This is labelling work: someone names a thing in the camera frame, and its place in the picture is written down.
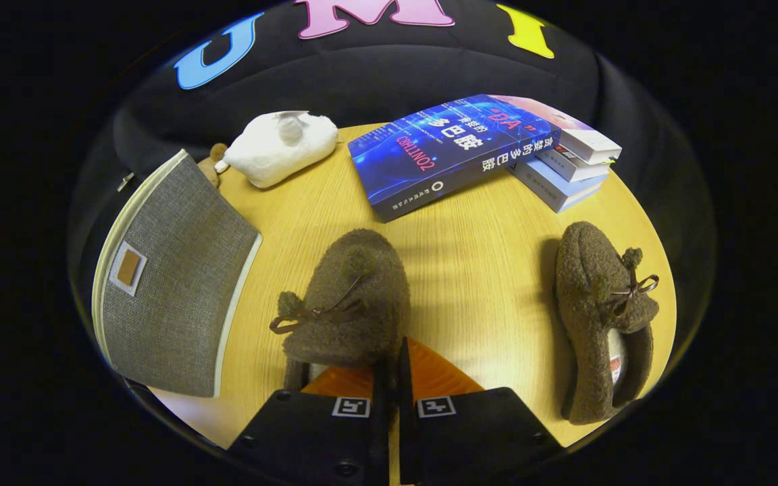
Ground brown fuzzy shoe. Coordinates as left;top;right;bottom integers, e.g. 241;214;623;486
269;228;411;392
554;221;660;426

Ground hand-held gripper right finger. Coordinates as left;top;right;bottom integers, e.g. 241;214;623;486
397;337;563;486

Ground light blue book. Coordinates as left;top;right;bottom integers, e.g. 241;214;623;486
507;159;609;214

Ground pink book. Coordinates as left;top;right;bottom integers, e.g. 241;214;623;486
487;94;623;165

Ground white plush toy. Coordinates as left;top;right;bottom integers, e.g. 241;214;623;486
215;110;339;189

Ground black backdrop cloth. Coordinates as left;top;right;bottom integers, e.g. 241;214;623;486
68;0;717;352

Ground white book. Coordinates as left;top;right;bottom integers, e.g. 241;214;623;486
536;145;616;183

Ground grey fabric storage box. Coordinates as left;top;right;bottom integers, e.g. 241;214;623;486
92;148;263;399

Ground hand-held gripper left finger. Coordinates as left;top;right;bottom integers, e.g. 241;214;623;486
227;354;393;486

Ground brown striped plush toy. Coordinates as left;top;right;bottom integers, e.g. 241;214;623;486
197;143;229;188

